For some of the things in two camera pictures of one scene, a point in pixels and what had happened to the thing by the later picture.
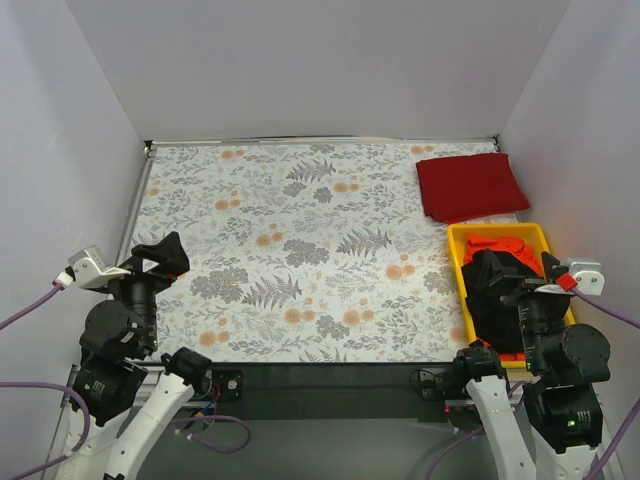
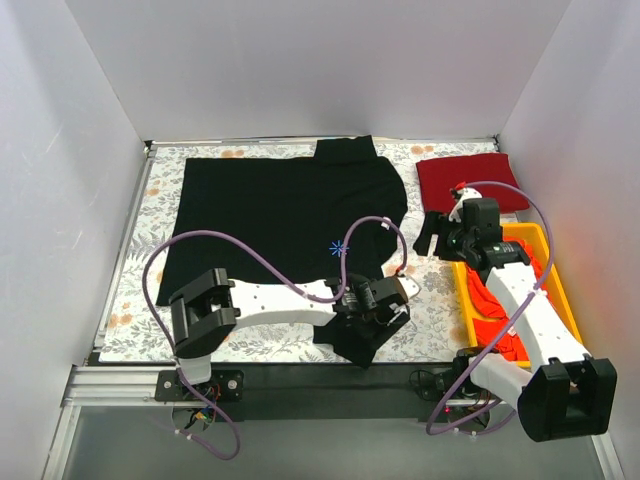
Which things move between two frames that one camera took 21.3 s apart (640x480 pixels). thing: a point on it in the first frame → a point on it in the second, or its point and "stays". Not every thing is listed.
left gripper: [147, 270] → [373, 329]
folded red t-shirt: [458, 189] stays
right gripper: [523, 286] → [439, 235]
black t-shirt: [488, 279] → [291, 218]
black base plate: [427, 390] stays
